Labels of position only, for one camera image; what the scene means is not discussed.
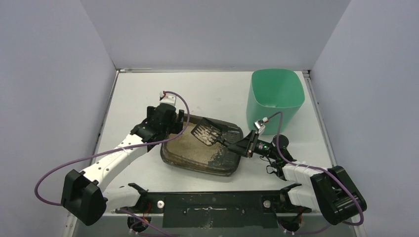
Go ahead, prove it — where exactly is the dark plastic litter tray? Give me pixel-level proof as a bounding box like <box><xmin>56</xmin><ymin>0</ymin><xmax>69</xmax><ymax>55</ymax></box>
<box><xmin>160</xmin><ymin>115</ymin><xmax>241</xmax><ymax>176</ymax></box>

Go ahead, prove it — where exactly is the black slotted litter scoop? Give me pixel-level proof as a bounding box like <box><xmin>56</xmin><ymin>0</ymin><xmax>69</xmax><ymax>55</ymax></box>
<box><xmin>191</xmin><ymin>118</ymin><xmax>233</xmax><ymax>147</ymax></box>

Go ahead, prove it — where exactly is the green plastic bin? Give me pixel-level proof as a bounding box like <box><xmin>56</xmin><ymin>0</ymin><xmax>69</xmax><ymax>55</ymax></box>
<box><xmin>246</xmin><ymin>69</ymin><xmax>305</xmax><ymax>135</ymax></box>

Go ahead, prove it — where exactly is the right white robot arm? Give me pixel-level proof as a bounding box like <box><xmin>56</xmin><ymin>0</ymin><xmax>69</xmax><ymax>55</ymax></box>
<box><xmin>221</xmin><ymin>131</ymin><xmax>367</xmax><ymax>225</ymax></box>

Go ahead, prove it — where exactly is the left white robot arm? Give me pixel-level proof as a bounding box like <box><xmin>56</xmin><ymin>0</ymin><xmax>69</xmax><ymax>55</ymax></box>
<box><xmin>61</xmin><ymin>103</ymin><xmax>189</xmax><ymax>226</ymax></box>

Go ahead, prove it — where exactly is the beige cat litter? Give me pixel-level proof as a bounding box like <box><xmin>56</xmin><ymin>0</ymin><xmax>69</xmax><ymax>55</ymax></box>
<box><xmin>167</xmin><ymin>123</ymin><xmax>223</xmax><ymax>164</ymax></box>

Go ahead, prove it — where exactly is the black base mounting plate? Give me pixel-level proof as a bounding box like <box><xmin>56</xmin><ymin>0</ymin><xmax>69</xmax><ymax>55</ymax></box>
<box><xmin>128</xmin><ymin>191</ymin><xmax>311</xmax><ymax>228</ymax></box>

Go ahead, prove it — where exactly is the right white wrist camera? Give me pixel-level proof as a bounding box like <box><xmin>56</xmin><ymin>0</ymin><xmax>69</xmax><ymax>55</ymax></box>
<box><xmin>254</xmin><ymin>117</ymin><xmax>269</xmax><ymax>134</ymax></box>

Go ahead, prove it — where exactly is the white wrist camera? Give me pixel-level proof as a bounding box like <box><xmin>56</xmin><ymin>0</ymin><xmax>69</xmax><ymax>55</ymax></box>
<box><xmin>254</xmin><ymin>117</ymin><xmax>269</xmax><ymax>134</ymax></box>
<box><xmin>159</xmin><ymin>91</ymin><xmax>177</xmax><ymax>107</ymax></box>

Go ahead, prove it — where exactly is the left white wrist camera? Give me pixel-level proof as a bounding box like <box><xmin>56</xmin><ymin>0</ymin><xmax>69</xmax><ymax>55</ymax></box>
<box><xmin>159</xmin><ymin>91</ymin><xmax>177</xmax><ymax>107</ymax></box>

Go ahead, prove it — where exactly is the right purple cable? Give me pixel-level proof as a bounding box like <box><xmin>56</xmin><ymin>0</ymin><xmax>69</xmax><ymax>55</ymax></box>
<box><xmin>263</xmin><ymin>111</ymin><xmax>365</xmax><ymax>226</ymax></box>

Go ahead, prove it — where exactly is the purple cable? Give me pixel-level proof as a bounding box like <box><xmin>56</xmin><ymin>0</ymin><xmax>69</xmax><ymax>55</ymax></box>
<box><xmin>263</xmin><ymin>111</ymin><xmax>365</xmax><ymax>226</ymax></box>
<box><xmin>34</xmin><ymin>91</ymin><xmax>191</xmax><ymax>207</ymax></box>

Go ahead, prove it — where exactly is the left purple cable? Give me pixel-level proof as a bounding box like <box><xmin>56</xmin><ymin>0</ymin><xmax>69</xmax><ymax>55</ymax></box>
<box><xmin>34</xmin><ymin>91</ymin><xmax>191</xmax><ymax>207</ymax></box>

